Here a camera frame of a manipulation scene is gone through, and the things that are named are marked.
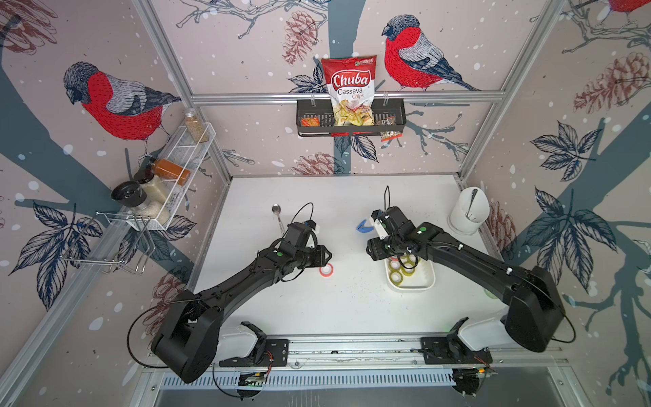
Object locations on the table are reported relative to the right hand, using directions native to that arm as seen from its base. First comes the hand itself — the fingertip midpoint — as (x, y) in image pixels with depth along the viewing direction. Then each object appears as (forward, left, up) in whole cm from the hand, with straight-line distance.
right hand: (372, 246), depth 84 cm
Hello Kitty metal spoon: (+22, +39, -10) cm, 46 cm away
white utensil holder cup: (+19, -43, -4) cm, 47 cm away
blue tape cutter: (+12, +2, -8) cm, 15 cm away
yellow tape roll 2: (-4, -14, -11) cm, 18 cm away
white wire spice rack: (0, +60, +24) cm, 64 cm away
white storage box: (-5, -19, -12) cm, 23 cm away
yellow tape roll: (-6, -9, -11) cm, 16 cm away
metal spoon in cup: (+23, -40, +2) cm, 46 cm away
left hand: (-2, +14, -1) cm, 14 cm away
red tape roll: (-4, +16, -11) cm, 20 cm away
